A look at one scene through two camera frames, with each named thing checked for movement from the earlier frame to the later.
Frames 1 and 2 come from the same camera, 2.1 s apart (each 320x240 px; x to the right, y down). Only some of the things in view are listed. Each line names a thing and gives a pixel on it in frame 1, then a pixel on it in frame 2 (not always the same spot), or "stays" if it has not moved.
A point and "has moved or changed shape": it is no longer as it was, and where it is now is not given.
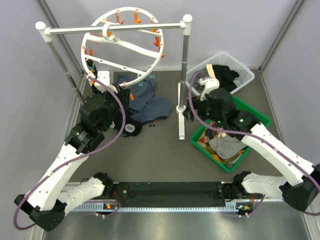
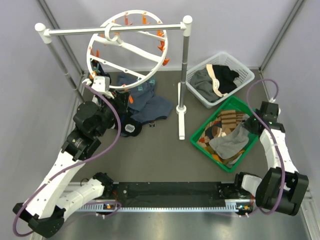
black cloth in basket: x=225 y=76 stays
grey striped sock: x=226 y=146 stays
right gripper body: x=204 y=111 to x=257 y=111
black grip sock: x=132 y=127 stays
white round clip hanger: x=123 y=46 has moved or changed shape
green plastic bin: x=259 y=118 stays
